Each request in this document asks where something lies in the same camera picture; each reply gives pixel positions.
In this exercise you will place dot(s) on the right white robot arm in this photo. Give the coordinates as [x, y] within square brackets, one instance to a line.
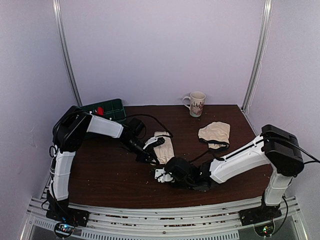
[273, 146]

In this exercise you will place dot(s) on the right aluminium frame post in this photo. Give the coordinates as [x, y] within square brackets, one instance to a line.
[257, 63]

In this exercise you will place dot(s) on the white patterned ceramic mug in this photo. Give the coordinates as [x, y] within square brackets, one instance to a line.
[195, 103]

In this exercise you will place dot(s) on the red item in tray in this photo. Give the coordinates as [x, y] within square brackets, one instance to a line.
[98, 111]

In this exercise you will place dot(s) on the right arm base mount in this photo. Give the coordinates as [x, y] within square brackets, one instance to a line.
[258, 214]

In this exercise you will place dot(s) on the aluminium frame post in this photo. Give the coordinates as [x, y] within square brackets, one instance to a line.
[257, 63]
[65, 52]

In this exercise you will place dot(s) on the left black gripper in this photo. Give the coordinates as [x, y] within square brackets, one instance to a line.
[148, 152]

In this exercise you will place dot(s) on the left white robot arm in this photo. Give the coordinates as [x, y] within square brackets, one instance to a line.
[68, 135]

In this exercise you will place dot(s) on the cream underwear navy trim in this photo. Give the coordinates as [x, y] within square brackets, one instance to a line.
[216, 135]

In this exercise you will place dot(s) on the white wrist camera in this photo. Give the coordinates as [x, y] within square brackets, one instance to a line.
[161, 176]
[153, 142]

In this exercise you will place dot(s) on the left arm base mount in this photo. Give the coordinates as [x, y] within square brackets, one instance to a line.
[75, 217]

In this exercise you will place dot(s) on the cream boxer underwear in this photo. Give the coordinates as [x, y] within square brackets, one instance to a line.
[165, 151]

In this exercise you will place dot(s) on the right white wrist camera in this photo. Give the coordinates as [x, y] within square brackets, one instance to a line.
[161, 176]

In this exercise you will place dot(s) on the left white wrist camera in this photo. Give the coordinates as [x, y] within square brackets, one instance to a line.
[153, 142]

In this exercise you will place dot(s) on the left aluminium frame post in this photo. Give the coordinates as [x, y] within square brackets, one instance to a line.
[65, 52]

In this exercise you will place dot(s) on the green compartment tray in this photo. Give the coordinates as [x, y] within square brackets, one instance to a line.
[113, 109]

